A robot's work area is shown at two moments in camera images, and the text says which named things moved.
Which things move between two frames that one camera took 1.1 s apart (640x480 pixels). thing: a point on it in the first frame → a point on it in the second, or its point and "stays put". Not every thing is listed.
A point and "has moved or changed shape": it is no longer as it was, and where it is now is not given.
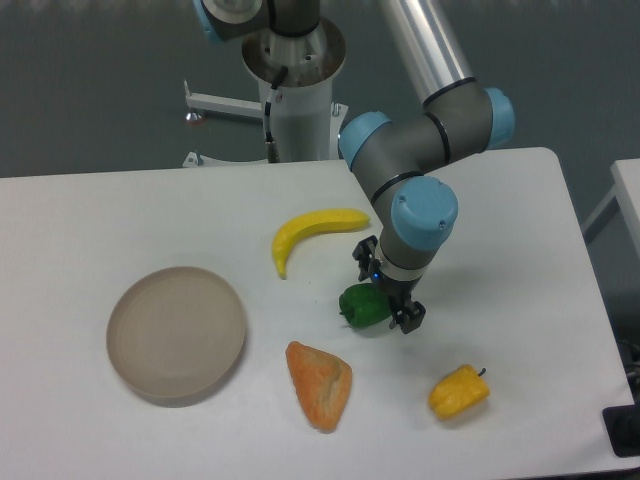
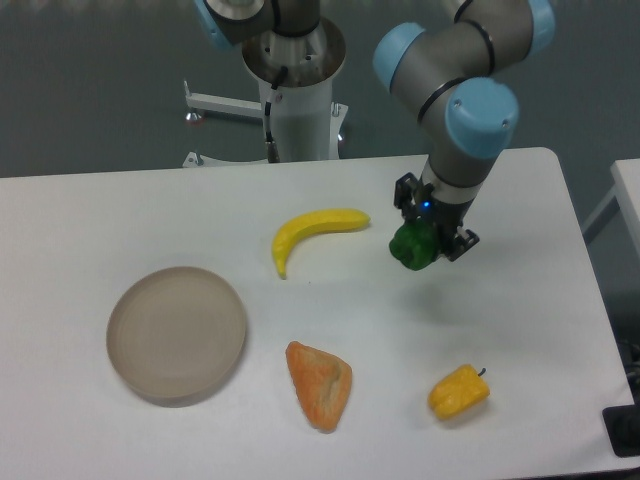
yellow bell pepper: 458,391 stays put
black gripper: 404,311 → 445,215
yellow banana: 314,222 stays put
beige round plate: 176,335 stays put
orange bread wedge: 322,382 stays put
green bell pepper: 364,305 has moved or changed shape
